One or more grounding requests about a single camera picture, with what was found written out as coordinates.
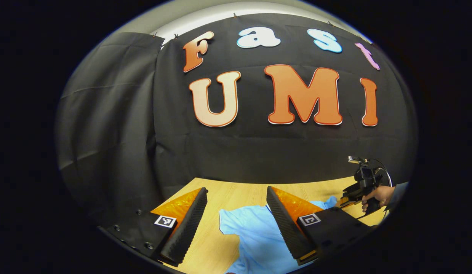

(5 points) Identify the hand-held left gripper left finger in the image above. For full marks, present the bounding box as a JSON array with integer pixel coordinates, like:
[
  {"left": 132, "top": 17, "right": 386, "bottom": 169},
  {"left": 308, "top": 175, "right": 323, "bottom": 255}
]
[{"left": 99, "top": 187, "right": 208, "bottom": 267}]

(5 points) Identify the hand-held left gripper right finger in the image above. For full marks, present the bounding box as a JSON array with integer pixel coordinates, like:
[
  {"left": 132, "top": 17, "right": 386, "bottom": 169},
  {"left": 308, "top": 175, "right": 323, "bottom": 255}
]
[{"left": 266, "top": 186, "right": 377, "bottom": 266}]

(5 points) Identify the light blue T-shirt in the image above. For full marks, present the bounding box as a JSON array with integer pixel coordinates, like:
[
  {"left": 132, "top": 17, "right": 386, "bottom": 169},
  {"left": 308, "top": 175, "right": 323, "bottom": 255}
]
[{"left": 219, "top": 196, "right": 338, "bottom": 274}]

